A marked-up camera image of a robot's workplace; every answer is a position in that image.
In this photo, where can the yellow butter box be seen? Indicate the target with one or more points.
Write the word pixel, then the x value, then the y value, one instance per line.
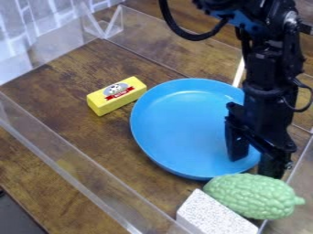
pixel 115 95

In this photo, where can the blue round tray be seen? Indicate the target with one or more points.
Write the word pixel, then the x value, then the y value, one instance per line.
pixel 177 125

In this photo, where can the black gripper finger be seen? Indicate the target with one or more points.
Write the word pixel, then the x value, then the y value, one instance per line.
pixel 275 165
pixel 237 143

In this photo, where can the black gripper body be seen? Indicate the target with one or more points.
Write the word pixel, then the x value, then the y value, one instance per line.
pixel 264 125

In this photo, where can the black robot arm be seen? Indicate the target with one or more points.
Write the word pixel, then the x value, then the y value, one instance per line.
pixel 268 27

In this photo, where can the green bumpy gourd toy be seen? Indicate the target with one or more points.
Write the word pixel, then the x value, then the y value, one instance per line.
pixel 254 196

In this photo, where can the white speckled foam block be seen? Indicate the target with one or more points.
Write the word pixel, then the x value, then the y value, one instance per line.
pixel 205 216

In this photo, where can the clear acrylic enclosure wall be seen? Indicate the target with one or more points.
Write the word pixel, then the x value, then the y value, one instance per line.
pixel 71 163

